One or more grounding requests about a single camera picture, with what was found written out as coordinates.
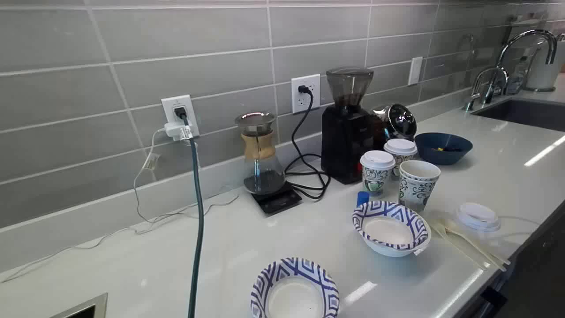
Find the blue white patterned bowl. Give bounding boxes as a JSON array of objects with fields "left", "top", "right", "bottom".
[
  {"left": 349, "top": 200, "right": 432, "bottom": 260},
  {"left": 248, "top": 256, "right": 342, "bottom": 318}
]

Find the dark blue bowl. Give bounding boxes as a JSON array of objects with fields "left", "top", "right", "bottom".
[{"left": 412, "top": 131, "right": 474, "bottom": 166}]

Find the glass coffee carafe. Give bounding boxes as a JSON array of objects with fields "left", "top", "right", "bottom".
[{"left": 234, "top": 110, "right": 287, "bottom": 198}]

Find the black coffee scale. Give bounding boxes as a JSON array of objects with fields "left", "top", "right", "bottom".
[{"left": 250, "top": 182, "right": 303, "bottom": 216}]

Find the black coffee grinder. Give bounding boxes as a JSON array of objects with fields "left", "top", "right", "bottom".
[{"left": 319, "top": 65, "right": 386, "bottom": 186}]

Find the white outlet with black plug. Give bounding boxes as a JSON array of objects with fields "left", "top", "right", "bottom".
[{"left": 289, "top": 73, "right": 322, "bottom": 115}]

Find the patterned cup with white lid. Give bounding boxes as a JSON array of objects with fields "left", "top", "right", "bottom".
[
  {"left": 358, "top": 149, "right": 397, "bottom": 198},
  {"left": 382, "top": 138, "right": 419, "bottom": 179}
]

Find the white plug adapter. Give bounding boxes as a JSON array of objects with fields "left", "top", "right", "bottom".
[{"left": 162, "top": 120, "right": 195, "bottom": 143}]

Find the round chrome appliance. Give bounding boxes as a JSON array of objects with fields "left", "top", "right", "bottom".
[{"left": 372, "top": 103, "right": 418, "bottom": 143}]

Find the white outlet with adapter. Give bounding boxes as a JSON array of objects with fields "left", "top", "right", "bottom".
[{"left": 158, "top": 94, "right": 201, "bottom": 140}]

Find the open patterned paper cup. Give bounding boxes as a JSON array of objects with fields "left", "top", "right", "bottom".
[{"left": 397, "top": 159, "right": 442, "bottom": 212}]

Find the pale wooden stir stick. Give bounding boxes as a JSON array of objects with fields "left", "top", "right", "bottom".
[
  {"left": 437, "top": 217, "right": 508, "bottom": 270},
  {"left": 430, "top": 223, "right": 490, "bottom": 269}
]

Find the white round cup lid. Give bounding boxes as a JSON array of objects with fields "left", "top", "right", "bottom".
[{"left": 455, "top": 202, "right": 501, "bottom": 233}]

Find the chrome kitchen faucet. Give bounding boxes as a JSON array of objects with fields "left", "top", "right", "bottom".
[{"left": 464, "top": 27, "right": 559, "bottom": 113}]

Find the dark kitchen sink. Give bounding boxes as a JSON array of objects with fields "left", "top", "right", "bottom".
[{"left": 471, "top": 96, "right": 565, "bottom": 133}]

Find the dark wood cabinet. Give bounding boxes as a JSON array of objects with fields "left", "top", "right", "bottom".
[{"left": 451, "top": 200, "right": 565, "bottom": 318}]

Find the white round container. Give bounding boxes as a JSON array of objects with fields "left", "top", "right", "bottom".
[{"left": 525, "top": 34, "right": 565, "bottom": 94}]

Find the black grinder power cable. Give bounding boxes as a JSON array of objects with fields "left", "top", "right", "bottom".
[{"left": 282, "top": 85, "right": 331, "bottom": 202}]

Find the grey green power cable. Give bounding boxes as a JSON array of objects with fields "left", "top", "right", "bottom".
[{"left": 172, "top": 104, "right": 206, "bottom": 318}]

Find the thin white cable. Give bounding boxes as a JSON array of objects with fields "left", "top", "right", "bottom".
[{"left": 0, "top": 127, "right": 243, "bottom": 286}]

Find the empty white wall outlet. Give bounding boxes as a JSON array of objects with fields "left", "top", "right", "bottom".
[{"left": 407, "top": 55, "right": 423, "bottom": 87}]

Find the black drawer handle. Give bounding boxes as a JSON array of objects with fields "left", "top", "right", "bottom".
[{"left": 474, "top": 286, "right": 508, "bottom": 315}]

